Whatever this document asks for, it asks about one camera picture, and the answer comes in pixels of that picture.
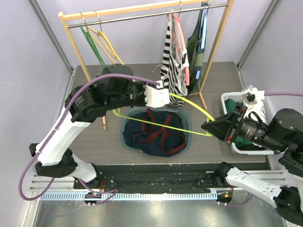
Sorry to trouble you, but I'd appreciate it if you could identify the navy maroon tank top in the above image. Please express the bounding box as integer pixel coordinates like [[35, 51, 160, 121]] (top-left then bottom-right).
[[122, 108, 187, 157]]

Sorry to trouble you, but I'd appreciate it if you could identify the striped black white tank top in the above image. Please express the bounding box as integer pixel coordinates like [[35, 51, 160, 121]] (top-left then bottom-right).
[[160, 14, 187, 97]]

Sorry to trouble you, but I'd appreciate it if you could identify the neon yellow hanger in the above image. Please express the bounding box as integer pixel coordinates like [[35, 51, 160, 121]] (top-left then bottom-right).
[[112, 65, 216, 137]]

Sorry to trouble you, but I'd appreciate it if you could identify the pink hanger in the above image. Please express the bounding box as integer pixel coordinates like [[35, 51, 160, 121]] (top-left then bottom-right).
[[169, 9, 190, 86]]

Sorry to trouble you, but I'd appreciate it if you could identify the orange yellow hanger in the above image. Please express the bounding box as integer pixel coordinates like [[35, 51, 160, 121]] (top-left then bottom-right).
[[88, 24, 124, 65]]

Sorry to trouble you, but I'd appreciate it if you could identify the green velvet hanger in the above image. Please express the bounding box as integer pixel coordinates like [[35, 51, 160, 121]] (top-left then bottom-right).
[[80, 13, 106, 69]]

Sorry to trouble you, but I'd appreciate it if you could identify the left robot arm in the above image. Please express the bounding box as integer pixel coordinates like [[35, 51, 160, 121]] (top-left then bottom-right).
[[29, 65, 153, 189]]

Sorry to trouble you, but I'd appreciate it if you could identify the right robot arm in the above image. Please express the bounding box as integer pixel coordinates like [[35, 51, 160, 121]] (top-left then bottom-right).
[[201, 104, 303, 226]]

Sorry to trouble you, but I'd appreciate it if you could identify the olive green tank top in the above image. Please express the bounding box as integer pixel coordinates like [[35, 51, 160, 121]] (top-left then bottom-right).
[[186, 2, 209, 94]]

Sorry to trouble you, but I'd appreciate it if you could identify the light blue hanger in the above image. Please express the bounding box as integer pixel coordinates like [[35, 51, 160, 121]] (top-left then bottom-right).
[[195, 2, 210, 80]]

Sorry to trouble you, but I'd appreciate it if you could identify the folded green garment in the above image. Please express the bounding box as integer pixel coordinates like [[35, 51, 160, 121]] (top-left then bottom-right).
[[224, 99, 265, 151]]

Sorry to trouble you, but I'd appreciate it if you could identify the white plastic basket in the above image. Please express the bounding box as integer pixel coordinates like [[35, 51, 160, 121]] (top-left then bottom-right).
[[221, 92, 274, 155]]

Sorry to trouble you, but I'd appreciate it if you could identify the wooden clothes rack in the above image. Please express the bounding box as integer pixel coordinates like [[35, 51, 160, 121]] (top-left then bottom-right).
[[58, 0, 235, 131]]

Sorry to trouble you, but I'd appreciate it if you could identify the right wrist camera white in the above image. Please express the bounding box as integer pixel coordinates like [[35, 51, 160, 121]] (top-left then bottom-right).
[[240, 85, 265, 113]]

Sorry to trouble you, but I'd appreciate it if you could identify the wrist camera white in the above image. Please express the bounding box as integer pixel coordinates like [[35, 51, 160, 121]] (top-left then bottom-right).
[[144, 80, 170, 108], [240, 85, 265, 113]]

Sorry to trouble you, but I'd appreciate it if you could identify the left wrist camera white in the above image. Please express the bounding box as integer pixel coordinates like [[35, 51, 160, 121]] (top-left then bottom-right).
[[144, 80, 170, 108]]

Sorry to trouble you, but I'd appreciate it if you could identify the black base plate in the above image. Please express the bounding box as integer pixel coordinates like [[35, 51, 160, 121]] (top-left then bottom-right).
[[73, 162, 251, 193]]

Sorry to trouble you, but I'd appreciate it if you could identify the white slotted cable duct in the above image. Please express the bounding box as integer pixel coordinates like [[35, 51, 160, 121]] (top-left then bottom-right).
[[40, 191, 217, 201]]

